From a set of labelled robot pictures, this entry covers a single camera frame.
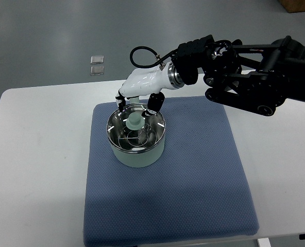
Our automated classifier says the brown cardboard box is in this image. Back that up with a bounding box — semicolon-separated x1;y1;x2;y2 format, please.
278;0;305;13

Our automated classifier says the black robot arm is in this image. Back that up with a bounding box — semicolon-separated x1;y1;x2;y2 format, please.
171;35;305;116

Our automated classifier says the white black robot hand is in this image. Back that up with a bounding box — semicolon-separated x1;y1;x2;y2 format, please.
115;62;184;117

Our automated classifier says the mint green pot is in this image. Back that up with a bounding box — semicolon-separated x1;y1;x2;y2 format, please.
109;97;165;168

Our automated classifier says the upper floor metal plate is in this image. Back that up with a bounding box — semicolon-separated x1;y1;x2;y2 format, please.
90;55;104;64

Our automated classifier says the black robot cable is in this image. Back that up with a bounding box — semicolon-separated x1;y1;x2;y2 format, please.
130;46;180;69

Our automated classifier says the blue quilted mat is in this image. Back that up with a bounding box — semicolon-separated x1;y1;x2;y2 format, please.
83;96;259;246

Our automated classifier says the glass lid with green knob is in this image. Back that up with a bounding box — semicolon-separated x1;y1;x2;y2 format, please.
106;103;165;153

